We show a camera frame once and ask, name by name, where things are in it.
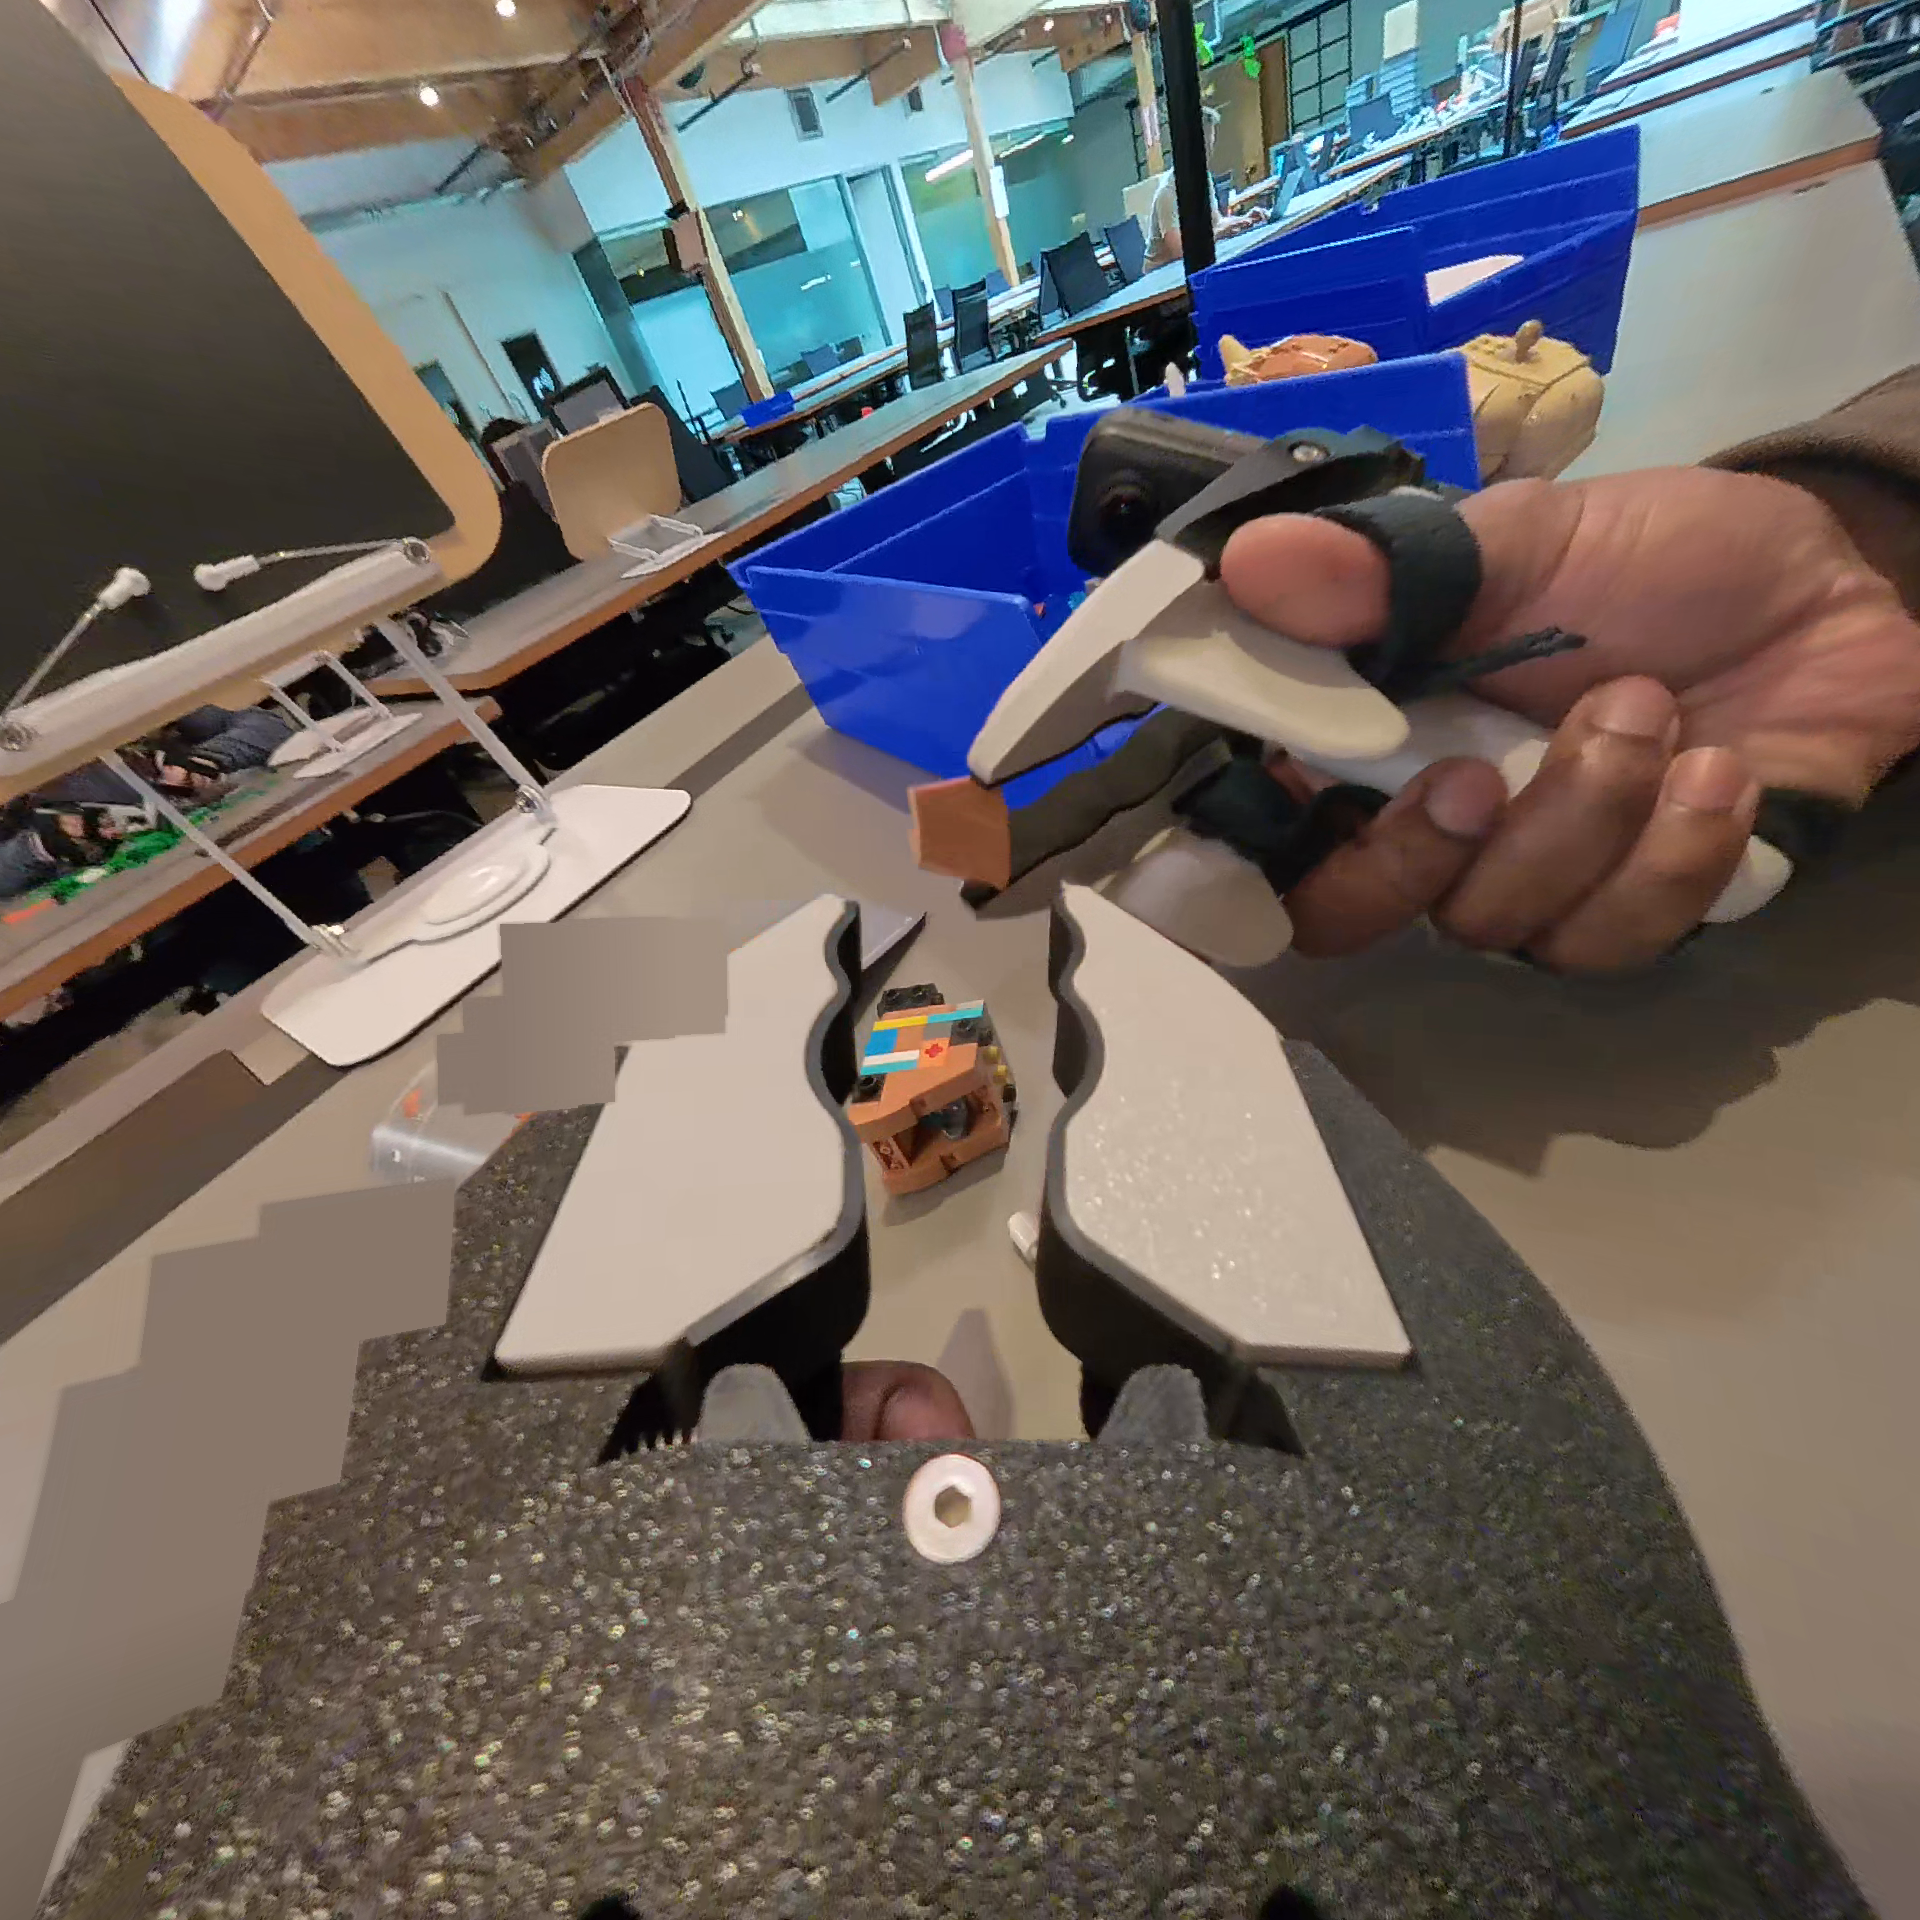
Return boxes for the person's right forearm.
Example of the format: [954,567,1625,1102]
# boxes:
[1703,367,1920,518]

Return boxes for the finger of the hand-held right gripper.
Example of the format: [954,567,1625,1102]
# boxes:
[965,540,1217,783]
[960,709,1234,911]

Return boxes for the tan toy figure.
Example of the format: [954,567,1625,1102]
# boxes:
[1464,319,1607,485]

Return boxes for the thin wooden post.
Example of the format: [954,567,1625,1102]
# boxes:
[623,76,771,396]
[952,59,1018,302]

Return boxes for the long white office table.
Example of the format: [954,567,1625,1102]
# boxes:
[1036,151,1413,347]

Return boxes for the small clear plastic object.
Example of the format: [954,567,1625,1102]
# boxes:
[372,1102,512,1190]

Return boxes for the wood-edged grey table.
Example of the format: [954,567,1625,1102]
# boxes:
[0,698,506,1022]
[369,343,1074,700]

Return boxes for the small brown brick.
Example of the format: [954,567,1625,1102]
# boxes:
[911,780,1010,890]

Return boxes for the person's left hand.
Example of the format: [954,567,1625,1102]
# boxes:
[839,1358,977,1444]

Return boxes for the grey instruction booklet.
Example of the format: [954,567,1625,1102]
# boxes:
[852,903,929,1003]

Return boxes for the black floor lamp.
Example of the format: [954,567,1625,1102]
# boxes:
[1188,0,1217,287]

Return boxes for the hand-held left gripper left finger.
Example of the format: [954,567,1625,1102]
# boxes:
[489,895,874,1379]

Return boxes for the row of black office chairs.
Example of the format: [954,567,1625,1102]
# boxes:
[901,217,1149,401]

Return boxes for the large blue storage bin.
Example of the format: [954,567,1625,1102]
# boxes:
[730,350,1484,788]

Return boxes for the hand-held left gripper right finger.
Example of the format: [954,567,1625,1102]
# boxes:
[1043,883,1417,1371]

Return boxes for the brown toy figure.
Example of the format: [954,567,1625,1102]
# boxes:
[1218,334,1379,394]

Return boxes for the multicoloured brick model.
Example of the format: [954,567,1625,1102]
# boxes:
[844,982,1023,1198]

